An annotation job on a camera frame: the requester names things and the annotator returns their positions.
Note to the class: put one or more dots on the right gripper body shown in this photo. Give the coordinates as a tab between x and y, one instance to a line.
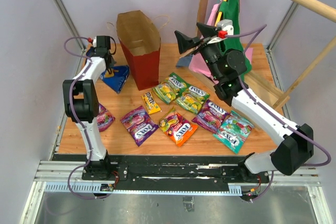
210	51

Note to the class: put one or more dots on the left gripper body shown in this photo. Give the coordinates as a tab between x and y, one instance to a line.
112	61

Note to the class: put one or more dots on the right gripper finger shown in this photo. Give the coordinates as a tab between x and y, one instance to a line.
185	42
207	30

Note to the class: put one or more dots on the pink shirt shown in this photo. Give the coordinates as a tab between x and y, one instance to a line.
198	64

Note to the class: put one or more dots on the blue chip bag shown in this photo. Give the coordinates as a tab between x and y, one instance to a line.
113	76

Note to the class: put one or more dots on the green shirt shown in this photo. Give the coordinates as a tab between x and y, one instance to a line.
230	11

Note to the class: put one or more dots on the red paper bag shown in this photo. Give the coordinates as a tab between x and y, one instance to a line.
140	41

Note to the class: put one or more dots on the green snack packet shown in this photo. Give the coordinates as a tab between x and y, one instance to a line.
192	99

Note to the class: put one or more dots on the purple snack packet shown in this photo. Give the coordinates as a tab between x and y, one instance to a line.
211	116

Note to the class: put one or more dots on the purple Fox's packet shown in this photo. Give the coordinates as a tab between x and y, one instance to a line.
139	125
104	119

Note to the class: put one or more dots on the orange Fox's candy packet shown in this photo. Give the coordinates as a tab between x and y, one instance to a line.
177	127

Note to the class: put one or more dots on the teal Fox's candy packet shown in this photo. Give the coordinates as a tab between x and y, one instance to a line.
234	131

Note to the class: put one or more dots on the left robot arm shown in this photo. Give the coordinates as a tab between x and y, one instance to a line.
82	106

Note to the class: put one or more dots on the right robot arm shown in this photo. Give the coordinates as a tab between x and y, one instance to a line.
294	142

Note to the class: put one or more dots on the yellow M&M's packet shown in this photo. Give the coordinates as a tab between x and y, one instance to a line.
150	104

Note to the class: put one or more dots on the wooden clothes rack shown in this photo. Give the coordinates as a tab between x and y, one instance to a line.
273	95

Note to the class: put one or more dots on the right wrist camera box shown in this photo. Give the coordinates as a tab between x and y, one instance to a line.
224	29

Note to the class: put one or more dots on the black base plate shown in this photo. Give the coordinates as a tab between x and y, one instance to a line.
160	174

